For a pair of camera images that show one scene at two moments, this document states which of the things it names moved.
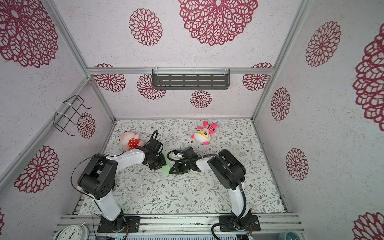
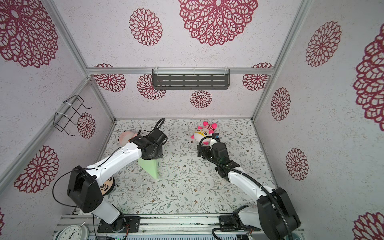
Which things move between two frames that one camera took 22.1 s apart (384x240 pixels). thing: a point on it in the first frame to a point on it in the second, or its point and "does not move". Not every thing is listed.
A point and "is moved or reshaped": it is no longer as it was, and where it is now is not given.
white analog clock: [75, 232] does not move
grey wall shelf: [191, 78] does not move
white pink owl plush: [203, 134] does not move
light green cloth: [166, 168] is moved or reshaped
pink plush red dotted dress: [129, 140] does not move
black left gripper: [163, 163] to [160, 155]
